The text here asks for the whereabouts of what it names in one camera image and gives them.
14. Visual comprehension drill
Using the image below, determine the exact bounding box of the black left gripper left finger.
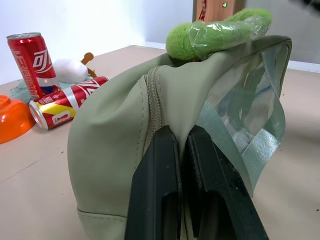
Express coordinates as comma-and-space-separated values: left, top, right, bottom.
124, 125, 183, 240

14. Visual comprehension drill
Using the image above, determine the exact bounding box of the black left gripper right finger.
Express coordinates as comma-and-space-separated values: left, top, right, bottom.
186, 125, 270, 240

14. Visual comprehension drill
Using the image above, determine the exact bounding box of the green zipper pouch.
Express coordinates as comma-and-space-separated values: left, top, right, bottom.
67, 34, 293, 240

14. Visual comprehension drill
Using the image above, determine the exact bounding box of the green plush keychain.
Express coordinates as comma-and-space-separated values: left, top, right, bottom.
166, 8, 273, 62

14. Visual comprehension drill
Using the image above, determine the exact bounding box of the white plush toy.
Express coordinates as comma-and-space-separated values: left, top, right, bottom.
52, 52, 97, 84

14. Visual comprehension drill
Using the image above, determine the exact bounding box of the red cola can lying down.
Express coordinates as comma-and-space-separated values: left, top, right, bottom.
28, 76, 109, 130

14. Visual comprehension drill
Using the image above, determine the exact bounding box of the orange plastic bowl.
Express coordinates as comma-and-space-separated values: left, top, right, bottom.
0, 94, 36, 145

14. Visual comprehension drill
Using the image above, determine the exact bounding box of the upright red cola can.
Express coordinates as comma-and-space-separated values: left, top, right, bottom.
6, 32, 61, 102

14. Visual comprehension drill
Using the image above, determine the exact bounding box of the red string ornament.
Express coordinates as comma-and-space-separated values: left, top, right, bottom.
195, 0, 208, 21

